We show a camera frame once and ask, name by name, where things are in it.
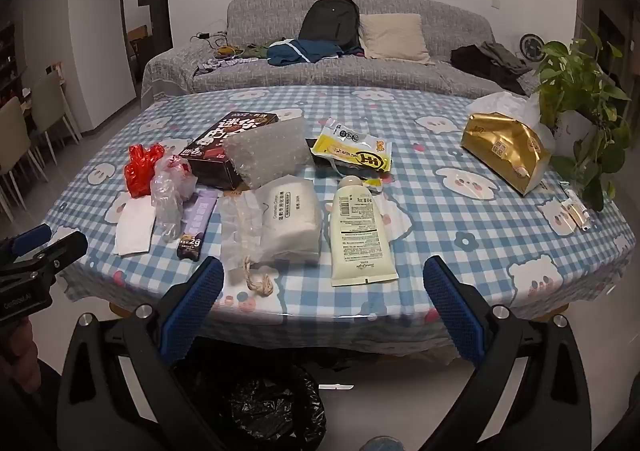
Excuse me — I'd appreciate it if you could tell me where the beige pillow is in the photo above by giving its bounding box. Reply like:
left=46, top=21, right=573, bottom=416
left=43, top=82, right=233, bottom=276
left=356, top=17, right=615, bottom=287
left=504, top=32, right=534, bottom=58
left=358, top=13, right=435, bottom=66

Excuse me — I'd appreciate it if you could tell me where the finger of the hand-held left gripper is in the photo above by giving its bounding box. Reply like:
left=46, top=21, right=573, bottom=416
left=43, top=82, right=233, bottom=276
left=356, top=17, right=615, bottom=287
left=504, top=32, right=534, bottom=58
left=22, top=230, right=89, bottom=283
left=0, top=224, right=53, bottom=262

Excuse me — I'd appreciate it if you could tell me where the clear bubble wrap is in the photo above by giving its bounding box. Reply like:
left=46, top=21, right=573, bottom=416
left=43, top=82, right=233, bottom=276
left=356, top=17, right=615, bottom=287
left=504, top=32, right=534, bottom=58
left=221, top=117, right=307, bottom=190

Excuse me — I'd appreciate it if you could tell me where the white plant pot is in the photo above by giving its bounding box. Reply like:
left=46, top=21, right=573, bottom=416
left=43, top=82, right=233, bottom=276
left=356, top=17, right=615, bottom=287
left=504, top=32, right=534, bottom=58
left=552, top=110, right=601, bottom=159

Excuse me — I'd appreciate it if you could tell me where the round black fan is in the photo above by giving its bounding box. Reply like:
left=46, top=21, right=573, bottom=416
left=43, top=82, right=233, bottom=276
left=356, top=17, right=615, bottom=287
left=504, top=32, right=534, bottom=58
left=519, top=33, right=543, bottom=62

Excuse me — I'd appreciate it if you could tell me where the yellow snack packet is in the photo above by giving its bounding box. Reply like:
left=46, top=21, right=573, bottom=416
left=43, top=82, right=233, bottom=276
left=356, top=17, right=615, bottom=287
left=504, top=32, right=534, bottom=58
left=310, top=118, right=393, bottom=172

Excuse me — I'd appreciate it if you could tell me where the purple snack stick packet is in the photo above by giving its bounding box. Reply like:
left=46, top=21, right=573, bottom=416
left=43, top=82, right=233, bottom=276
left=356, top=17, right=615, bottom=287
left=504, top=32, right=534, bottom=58
left=176, top=188, right=218, bottom=262

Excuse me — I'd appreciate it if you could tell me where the beige dining chair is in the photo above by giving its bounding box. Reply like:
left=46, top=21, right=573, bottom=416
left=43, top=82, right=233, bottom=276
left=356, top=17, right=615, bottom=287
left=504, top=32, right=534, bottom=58
left=0, top=96, right=43, bottom=212
left=30, top=73, right=81, bottom=152

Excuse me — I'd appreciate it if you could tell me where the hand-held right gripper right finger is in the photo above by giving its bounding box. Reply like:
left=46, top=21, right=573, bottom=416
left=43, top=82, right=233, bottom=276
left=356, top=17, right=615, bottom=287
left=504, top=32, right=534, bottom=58
left=422, top=255, right=591, bottom=451

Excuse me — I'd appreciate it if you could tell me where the green clothing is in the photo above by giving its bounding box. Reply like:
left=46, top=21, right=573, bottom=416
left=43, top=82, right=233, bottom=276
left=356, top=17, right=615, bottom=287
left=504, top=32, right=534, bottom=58
left=239, top=43, right=273, bottom=60

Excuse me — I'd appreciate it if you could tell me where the dark plastic wrapper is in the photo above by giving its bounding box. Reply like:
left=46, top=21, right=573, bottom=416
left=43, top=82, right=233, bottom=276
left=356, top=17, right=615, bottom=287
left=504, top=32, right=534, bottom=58
left=312, top=153, right=388, bottom=192

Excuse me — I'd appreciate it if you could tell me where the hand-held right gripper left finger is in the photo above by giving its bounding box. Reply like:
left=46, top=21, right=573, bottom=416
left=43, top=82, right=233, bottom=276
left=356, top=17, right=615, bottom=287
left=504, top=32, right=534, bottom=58
left=56, top=256, right=225, bottom=451

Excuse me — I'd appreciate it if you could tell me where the white tissue paper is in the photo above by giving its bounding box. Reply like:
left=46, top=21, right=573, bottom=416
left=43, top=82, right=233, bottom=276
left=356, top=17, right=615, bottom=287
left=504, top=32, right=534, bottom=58
left=112, top=201, right=157, bottom=257

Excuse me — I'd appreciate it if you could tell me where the clear plastic bag red print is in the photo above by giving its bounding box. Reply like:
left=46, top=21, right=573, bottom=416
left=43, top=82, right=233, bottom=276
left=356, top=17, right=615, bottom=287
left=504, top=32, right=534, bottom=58
left=150, top=155, right=198, bottom=243

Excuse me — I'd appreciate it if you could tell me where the blue jacket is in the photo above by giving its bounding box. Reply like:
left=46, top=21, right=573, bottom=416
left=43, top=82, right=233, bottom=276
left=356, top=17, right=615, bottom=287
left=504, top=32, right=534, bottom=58
left=266, top=38, right=366, bottom=66

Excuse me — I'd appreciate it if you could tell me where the blue checkered bear tablecloth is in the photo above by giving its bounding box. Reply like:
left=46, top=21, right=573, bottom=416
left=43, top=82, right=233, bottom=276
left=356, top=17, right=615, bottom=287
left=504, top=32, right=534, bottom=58
left=44, top=85, right=637, bottom=357

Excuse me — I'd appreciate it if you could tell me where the olive garment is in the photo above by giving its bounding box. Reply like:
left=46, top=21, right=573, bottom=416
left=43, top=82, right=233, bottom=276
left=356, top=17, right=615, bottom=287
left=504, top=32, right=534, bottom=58
left=480, top=42, right=533, bottom=76

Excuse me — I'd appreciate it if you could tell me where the grey sofa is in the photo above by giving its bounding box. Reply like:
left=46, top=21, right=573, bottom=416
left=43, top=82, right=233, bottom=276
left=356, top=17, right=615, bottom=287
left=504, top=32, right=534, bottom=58
left=140, top=0, right=543, bottom=106

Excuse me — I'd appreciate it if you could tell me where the purple patterned cloth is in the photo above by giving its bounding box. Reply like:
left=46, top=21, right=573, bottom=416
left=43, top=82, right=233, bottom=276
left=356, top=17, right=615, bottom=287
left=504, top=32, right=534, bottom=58
left=197, top=58, right=251, bottom=76

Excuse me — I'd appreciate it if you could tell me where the white cotton pad bag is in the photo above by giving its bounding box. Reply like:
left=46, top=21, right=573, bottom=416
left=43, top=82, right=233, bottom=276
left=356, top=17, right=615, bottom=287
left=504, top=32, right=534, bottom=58
left=218, top=176, right=323, bottom=293

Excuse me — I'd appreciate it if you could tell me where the black garment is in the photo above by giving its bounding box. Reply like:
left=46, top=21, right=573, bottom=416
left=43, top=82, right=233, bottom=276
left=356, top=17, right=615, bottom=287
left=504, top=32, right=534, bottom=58
left=451, top=45, right=526, bottom=94

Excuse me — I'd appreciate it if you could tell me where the green pothos plant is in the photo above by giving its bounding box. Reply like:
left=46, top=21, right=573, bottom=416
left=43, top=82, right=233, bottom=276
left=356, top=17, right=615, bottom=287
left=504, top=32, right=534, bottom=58
left=532, top=16, right=633, bottom=212

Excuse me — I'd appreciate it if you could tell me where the person's left hand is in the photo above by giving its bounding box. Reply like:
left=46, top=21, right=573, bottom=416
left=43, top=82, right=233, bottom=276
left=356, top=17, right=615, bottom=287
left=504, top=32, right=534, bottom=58
left=0, top=321, right=39, bottom=382

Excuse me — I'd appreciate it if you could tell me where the cream lotion tube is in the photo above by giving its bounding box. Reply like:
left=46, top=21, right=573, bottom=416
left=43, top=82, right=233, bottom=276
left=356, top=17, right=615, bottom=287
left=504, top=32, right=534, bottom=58
left=329, top=176, right=400, bottom=288

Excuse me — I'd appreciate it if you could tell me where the small white gold object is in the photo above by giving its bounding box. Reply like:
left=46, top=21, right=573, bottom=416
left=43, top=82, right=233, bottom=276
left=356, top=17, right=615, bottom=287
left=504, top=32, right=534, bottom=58
left=560, top=183, right=593, bottom=232

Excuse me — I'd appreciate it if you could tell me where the gold tissue pack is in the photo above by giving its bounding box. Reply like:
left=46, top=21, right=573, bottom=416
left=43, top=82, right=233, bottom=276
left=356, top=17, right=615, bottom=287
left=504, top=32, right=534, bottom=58
left=460, top=111, right=551, bottom=196

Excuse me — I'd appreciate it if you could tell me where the black backpack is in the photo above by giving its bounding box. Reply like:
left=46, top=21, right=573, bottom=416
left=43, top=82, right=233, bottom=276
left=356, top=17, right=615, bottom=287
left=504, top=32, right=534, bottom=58
left=298, top=0, right=361, bottom=52

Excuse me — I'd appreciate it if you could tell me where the brown cookie box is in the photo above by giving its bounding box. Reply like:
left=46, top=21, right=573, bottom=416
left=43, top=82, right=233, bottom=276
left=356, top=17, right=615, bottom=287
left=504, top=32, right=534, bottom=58
left=178, top=112, right=279, bottom=190

